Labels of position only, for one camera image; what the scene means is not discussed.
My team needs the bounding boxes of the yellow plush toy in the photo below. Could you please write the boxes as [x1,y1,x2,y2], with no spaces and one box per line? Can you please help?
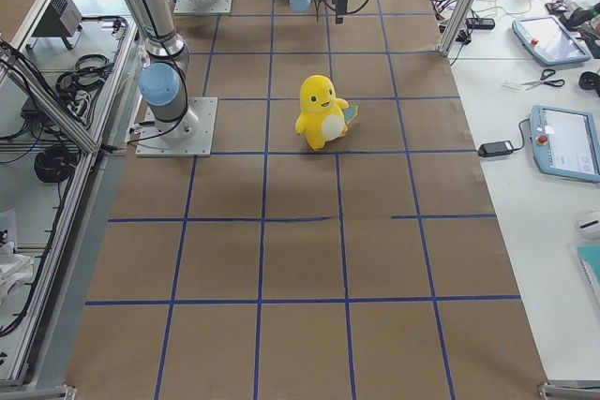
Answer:
[294,75,358,151]

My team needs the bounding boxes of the blue teach pendant upper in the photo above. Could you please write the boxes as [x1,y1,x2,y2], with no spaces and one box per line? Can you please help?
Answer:
[512,15,592,67]

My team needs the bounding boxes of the blue teach pendant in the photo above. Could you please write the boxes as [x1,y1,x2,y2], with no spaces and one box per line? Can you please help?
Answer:
[530,105,599,184]
[512,15,592,67]

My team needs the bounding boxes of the black power adapter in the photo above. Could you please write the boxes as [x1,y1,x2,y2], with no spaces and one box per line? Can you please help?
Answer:
[477,140,516,158]

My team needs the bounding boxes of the black scissors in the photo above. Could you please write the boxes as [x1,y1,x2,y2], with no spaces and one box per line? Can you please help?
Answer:
[521,68,565,90]

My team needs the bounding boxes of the blue teach pendant lower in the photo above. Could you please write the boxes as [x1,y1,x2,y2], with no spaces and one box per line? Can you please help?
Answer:
[530,105,599,184]

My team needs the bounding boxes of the brown paper table cover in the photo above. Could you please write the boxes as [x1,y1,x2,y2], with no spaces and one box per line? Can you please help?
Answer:
[66,0,544,399]

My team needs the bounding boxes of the grey electrical box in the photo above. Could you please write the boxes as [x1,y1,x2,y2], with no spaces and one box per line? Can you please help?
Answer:
[32,0,83,50]

